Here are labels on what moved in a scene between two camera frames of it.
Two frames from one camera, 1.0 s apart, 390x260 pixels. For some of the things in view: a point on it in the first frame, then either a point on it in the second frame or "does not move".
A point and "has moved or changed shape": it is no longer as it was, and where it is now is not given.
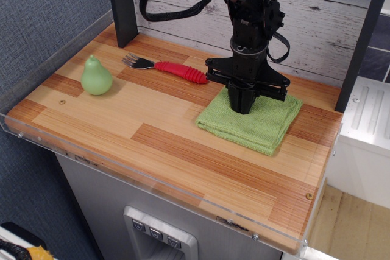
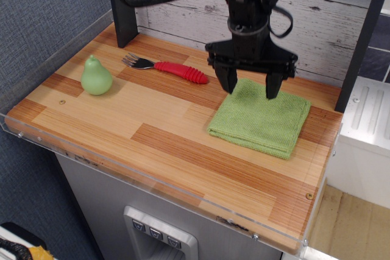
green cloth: [259, 130] has moved or changed shape
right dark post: [368, 25] does not move
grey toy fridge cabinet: [128, 223] does not move
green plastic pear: [95, 79] does not move
